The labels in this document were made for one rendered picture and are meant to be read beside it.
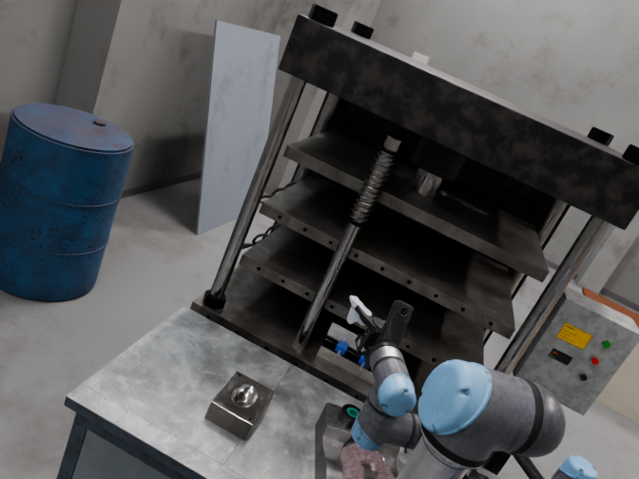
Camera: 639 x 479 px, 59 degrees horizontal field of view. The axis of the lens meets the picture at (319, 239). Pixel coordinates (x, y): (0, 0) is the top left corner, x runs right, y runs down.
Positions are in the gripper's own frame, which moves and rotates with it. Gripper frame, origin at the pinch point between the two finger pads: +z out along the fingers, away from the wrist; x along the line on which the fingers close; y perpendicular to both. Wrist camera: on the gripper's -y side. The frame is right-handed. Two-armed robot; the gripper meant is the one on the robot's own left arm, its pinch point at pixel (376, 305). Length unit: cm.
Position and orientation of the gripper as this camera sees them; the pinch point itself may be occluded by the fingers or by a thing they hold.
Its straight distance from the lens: 146.2
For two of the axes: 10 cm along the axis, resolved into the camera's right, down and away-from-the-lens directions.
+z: -0.7, -4.1, 9.1
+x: 8.6, 4.3, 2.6
